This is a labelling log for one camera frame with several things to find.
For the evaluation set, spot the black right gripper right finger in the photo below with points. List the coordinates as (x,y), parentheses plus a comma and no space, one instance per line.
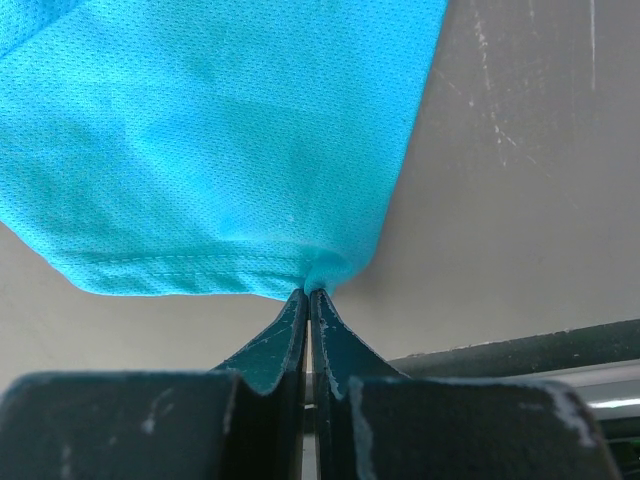
(341,364)

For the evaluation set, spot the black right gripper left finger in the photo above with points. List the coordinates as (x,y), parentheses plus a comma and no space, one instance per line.
(263,426)

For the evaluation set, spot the turquoise t shirt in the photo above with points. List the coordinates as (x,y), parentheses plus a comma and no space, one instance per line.
(154,148)

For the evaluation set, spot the aluminium frame rail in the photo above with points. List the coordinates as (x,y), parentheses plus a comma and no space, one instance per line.
(600,362)

